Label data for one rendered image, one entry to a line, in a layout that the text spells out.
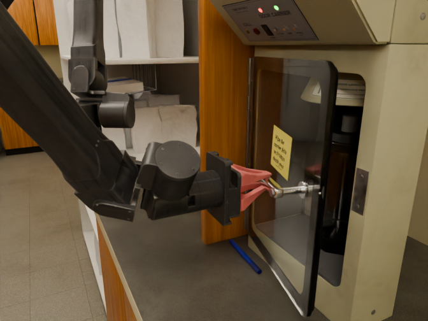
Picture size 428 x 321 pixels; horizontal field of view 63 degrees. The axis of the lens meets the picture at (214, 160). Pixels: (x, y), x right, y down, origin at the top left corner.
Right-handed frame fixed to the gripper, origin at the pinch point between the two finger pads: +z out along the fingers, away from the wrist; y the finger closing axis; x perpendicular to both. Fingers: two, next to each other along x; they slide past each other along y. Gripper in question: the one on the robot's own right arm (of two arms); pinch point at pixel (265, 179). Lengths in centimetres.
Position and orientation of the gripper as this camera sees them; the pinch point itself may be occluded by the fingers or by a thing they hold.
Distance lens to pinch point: 58.5
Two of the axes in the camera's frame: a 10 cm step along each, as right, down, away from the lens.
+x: -4.4, -2.7, 8.6
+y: 0.0, -9.5, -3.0
